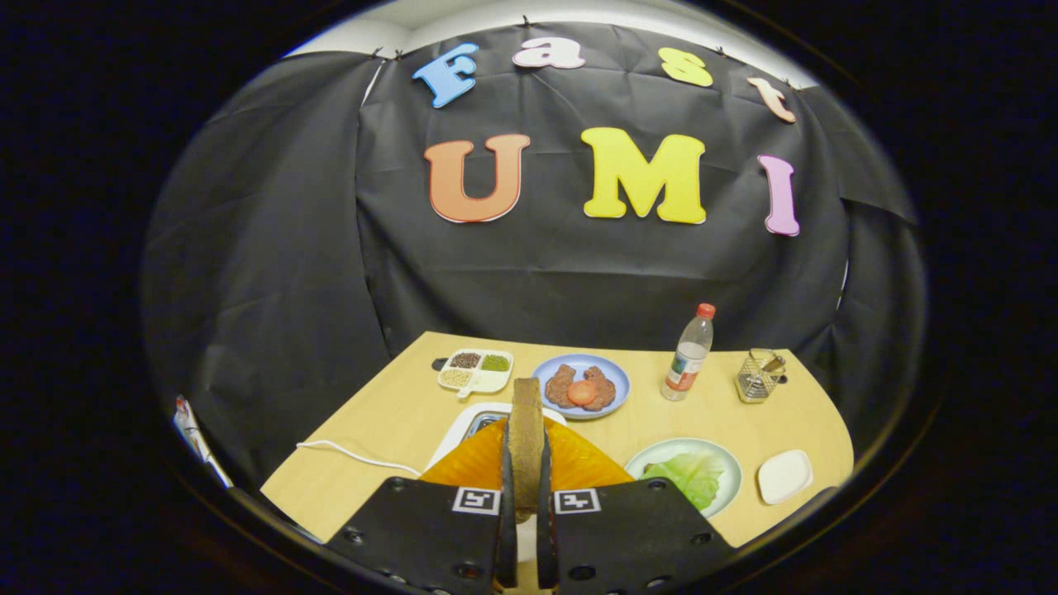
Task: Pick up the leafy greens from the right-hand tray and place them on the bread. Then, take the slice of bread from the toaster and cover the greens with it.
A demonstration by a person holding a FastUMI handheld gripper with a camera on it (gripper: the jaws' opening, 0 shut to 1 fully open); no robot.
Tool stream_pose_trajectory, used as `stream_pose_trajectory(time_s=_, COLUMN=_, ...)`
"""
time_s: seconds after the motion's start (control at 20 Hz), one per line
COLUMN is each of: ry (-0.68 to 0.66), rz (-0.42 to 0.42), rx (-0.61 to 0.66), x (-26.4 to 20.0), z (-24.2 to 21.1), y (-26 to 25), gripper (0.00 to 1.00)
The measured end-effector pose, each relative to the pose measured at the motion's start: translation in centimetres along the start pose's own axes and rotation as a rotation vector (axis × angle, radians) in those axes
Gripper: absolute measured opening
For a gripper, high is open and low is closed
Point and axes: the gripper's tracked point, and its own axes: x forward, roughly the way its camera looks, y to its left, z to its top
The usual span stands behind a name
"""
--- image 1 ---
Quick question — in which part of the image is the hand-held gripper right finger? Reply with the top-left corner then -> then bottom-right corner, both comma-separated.
536,417 -> 736,595

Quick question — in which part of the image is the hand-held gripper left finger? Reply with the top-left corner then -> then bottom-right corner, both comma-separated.
326,417 -> 520,595

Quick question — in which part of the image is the dark brown bread slice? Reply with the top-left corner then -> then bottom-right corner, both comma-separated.
508,378 -> 546,523

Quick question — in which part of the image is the green lettuce leaf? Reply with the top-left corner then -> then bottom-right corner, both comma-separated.
641,451 -> 725,512

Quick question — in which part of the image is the white toaster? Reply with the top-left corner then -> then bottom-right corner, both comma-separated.
426,402 -> 569,476

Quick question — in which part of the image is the pale green round plate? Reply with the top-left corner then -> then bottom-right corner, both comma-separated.
624,437 -> 743,519

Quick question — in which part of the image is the brown meat patty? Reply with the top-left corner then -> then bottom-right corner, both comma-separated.
545,364 -> 578,408
583,366 -> 617,412

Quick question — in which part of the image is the white divided seasoning dish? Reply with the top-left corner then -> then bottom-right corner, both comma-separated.
436,349 -> 515,401

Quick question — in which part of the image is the blue round plate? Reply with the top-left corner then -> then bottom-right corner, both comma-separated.
531,354 -> 631,421

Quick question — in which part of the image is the clear plastic water bottle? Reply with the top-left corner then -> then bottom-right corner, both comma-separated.
660,302 -> 717,402

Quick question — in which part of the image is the small white dish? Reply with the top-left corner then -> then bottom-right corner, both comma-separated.
757,449 -> 814,506

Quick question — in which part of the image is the white and red object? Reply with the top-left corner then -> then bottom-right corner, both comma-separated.
172,395 -> 234,490

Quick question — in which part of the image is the white toaster cable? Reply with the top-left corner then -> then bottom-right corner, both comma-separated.
296,440 -> 424,478

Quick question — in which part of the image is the metal wire utensil holder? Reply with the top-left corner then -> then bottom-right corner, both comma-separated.
736,348 -> 787,404

